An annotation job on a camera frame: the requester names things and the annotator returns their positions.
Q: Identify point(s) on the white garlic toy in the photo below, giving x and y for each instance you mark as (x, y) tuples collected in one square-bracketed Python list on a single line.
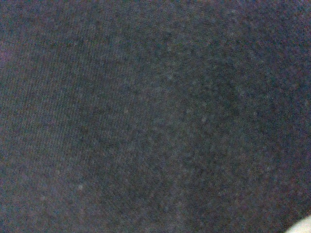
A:
[(302, 226)]

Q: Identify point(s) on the black tablecloth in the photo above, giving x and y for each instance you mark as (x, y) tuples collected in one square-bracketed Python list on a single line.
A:
[(154, 116)]

